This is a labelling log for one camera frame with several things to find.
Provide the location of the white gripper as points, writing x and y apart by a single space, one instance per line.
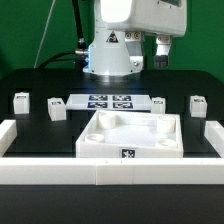
168 17

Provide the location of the white marker base plate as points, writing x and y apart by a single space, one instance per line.
108 102

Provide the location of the white U-shaped fence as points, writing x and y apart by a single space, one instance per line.
74 171

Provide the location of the white square tabletop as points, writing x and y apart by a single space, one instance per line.
120 134

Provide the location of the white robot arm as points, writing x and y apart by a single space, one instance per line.
108 55

